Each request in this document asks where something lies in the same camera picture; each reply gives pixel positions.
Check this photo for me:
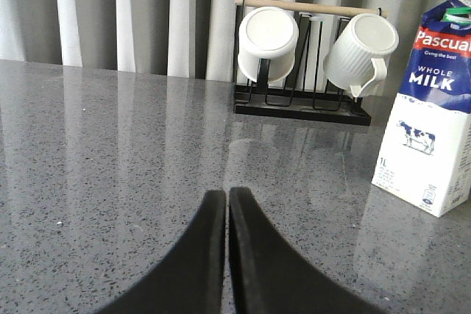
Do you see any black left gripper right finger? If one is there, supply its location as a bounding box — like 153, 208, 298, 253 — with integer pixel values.
229, 187, 382, 313

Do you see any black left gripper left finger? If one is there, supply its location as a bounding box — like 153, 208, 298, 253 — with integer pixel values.
99, 190, 226, 313

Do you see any blue white milk carton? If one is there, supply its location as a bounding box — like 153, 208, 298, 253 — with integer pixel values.
372, 0, 470, 217

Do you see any white ribbed mug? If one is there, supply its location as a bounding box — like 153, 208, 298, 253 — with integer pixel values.
323, 13, 399, 99

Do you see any white smiley face mug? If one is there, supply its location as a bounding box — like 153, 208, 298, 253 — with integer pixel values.
238, 7, 299, 82

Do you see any black wire mug rack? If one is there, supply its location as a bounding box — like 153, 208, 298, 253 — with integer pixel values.
233, 0, 387, 126

